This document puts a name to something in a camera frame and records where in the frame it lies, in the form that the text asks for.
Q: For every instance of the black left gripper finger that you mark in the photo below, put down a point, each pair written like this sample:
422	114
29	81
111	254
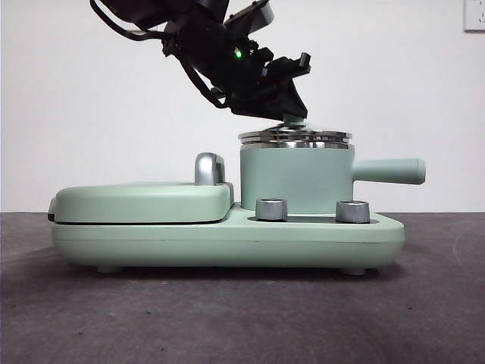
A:
273	106

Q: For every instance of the glass lid with green knob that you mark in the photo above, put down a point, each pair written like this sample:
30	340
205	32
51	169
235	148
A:
295	135

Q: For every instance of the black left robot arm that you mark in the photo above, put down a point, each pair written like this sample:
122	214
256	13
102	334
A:
204	38

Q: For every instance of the silver control knob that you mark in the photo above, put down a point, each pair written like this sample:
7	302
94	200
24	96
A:
271	209
352	211

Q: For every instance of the mint green breakfast machine base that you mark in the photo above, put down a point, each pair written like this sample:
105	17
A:
227	246

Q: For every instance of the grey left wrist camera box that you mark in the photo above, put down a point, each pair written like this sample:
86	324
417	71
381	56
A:
261	15

